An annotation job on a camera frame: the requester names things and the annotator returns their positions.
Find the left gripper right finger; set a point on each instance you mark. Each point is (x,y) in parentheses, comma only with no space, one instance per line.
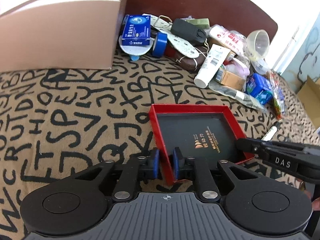
(183,166)

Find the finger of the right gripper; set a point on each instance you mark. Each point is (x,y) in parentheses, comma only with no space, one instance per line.
(252,148)

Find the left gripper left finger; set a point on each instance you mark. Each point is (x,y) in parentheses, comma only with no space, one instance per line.
(149,165)

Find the black marker pen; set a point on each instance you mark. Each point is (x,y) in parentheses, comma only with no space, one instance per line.
(271,132)

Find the red black tray box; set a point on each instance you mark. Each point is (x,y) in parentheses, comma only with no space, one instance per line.
(200,131)

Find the clear grey plastic packet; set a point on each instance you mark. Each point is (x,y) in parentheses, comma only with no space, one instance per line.
(237,95)

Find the person's right hand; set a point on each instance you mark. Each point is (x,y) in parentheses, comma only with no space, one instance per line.
(309,190)

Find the colourful snack packet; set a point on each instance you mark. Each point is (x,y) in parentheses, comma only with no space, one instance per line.
(278,100)

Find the blue tissue pack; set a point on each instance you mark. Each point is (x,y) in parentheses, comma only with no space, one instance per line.
(260,88)

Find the small tan cardboard box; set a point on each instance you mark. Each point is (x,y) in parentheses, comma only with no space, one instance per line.
(229,79)

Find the brown cardboard box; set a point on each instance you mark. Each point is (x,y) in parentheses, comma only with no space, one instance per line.
(309,96)

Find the white cosmetic tube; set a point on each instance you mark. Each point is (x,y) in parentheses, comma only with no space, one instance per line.
(215,58)

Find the brown leather pouch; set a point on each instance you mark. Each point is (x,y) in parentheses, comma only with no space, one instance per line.
(191,64)

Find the white red printed packet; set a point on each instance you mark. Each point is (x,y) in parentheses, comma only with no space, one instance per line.
(227,39)

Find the clear plastic measuring cup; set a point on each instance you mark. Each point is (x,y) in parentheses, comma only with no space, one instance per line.
(257,44)

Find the white perforated insole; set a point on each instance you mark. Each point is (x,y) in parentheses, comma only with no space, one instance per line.
(163,24)

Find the blue tape roll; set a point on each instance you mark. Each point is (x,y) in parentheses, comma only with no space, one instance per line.
(159,44)

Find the black pouch case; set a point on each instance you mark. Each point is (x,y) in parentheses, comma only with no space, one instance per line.
(189,32)

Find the olive green box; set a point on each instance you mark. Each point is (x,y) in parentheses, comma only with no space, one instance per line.
(202,23)

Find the blue medicine box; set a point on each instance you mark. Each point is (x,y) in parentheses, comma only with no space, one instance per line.
(137,30)

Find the dark brown headboard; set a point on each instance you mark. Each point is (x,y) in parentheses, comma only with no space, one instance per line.
(241,15)

